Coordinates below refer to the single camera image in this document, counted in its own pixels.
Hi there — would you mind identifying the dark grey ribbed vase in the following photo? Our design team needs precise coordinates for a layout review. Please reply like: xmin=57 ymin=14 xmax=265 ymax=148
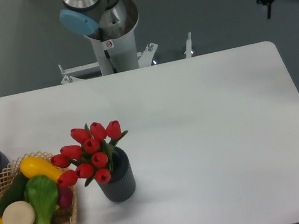
xmin=97 ymin=147 xmax=136 ymax=202

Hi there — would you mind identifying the dark green cucumber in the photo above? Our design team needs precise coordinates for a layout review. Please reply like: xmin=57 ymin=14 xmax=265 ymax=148
xmin=0 ymin=172 xmax=29 ymax=216

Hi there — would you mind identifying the yellow squash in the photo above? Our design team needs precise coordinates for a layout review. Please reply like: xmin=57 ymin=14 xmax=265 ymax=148
xmin=19 ymin=156 xmax=63 ymax=182

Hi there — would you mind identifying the red radish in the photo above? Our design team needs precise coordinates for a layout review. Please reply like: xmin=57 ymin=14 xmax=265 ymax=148
xmin=57 ymin=186 xmax=74 ymax=208

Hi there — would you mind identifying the green bok choy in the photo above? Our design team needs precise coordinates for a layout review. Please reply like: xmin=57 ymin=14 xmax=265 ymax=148
xmin=24 ymin=175 xmax=59 ymax=224

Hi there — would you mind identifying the red tulip bouquet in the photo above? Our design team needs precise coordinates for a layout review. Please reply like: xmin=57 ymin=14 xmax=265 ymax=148
xmin=51 ymin=120 xmax=128 ymax=187

